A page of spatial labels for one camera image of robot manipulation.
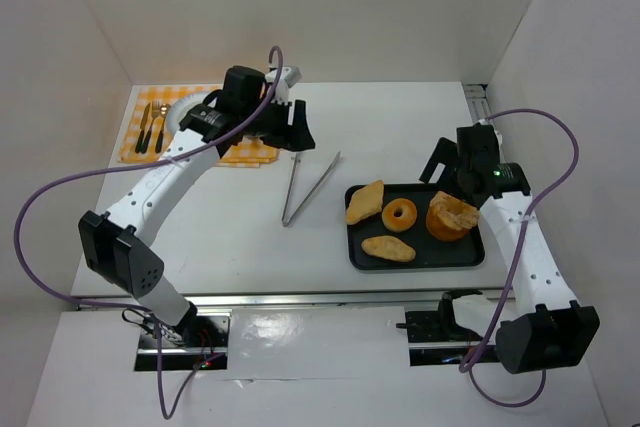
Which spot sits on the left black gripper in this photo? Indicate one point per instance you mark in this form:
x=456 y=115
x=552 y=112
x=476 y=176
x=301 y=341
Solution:
x=283 y=123

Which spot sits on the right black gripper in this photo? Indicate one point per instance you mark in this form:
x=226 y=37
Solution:
x=451 y=162

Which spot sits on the ring donut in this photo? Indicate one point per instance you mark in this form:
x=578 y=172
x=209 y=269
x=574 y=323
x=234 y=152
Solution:
x=399 y=215

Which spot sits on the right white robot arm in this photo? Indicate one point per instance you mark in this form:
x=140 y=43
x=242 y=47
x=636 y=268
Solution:
x=537 y=323

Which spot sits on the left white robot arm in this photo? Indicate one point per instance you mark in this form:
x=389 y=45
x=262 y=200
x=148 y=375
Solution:
x=204 y=126

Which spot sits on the flat triangular bread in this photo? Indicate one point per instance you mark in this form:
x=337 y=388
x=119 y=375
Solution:
x=365 y=202

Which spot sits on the oval flat bread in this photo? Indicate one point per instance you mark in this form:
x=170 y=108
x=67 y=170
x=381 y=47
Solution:
x=389 y=248

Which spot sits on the tall sugared pastry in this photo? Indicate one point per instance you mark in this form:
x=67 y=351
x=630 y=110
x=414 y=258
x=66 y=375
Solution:
x=450 y=219

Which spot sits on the black tray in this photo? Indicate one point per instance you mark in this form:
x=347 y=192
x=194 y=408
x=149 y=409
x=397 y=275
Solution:
x=431 y=253

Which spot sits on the white plate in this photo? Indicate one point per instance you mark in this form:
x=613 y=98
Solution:
x=180 y=109

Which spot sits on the yellow checkered cloth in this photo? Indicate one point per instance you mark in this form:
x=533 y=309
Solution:
x=248 y=154

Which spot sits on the aluminium corner rail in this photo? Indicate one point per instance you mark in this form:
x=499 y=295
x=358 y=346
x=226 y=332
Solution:
x=476 y=98

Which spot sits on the black handled spoon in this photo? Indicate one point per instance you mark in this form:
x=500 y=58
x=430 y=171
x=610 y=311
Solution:
x=160 y=136

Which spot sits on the black handled fork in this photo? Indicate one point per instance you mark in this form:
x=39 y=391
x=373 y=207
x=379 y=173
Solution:
x=154 y=113

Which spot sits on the black handled knife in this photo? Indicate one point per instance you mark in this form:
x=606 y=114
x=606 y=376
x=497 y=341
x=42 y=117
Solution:
x=142 y=129

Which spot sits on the aluminium front rail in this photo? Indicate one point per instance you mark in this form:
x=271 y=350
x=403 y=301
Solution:
x=310 y=298

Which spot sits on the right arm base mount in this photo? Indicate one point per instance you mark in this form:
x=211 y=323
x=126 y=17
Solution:
x=433 y=336

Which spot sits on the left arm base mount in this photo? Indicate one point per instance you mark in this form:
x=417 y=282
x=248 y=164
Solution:
x=208 y=348

